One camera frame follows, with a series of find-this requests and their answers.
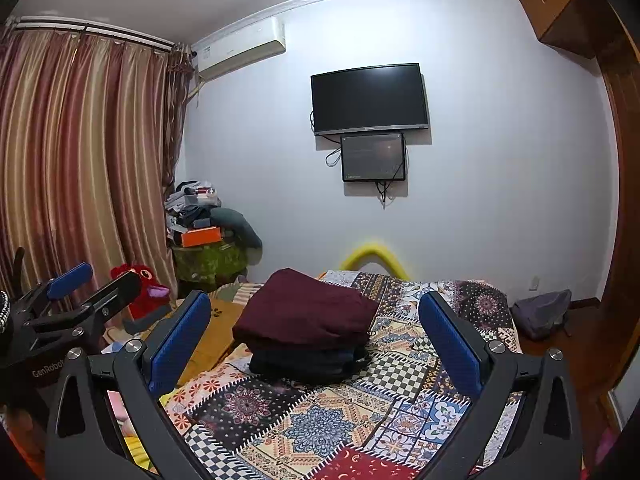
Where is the striped pink curtain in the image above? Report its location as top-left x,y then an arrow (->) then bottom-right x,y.
0,27 -> 193,321

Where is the orange box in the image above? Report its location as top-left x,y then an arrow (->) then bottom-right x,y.
180,226 -> 223,248

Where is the small black wall screen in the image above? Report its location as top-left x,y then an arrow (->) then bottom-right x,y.
341,131 -> 407,183

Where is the grey backpack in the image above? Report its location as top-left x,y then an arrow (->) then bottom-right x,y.
510,289 -> 573,342

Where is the pile of household clutter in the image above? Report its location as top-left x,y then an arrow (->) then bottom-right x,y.
165,179 -> 223,235

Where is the red plush toy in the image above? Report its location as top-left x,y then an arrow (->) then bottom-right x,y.
110,265 -> 173,321

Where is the white air conditioner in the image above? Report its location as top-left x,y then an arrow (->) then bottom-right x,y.
192,17 -> 287,81

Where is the wooden overhead cabinet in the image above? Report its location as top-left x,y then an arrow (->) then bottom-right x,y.
517,0 -> 608,61

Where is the yellow foam tube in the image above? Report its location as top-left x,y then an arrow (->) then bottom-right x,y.
340,242 -> 411,278

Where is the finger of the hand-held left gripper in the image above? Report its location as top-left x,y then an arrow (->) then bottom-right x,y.
30,272 -> 143,341
20,262 -> 94,313

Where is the folded black garment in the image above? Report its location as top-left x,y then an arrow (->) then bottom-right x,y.
248,352 -> 373,386

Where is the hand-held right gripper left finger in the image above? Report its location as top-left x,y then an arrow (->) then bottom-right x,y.
45,290 -> 236,480

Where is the green patterned box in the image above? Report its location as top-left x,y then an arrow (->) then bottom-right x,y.
170,240 -> 251,291

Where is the patterned patchwork bedspread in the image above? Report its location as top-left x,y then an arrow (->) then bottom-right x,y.
160,270 -> 523,480

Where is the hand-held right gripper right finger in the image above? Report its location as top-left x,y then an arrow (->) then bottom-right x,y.
415,290 -> 583,480

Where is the maroon button shirt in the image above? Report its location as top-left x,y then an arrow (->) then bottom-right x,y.
232,268 -> 381,351

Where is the black wall television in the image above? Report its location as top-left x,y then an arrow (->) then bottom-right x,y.
310,63 -> 432,137

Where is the curtain rod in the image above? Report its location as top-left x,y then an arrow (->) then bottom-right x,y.
10,17 -> 193,56

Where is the colourful clutter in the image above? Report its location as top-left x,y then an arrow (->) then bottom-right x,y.
107,390 -> 156,471

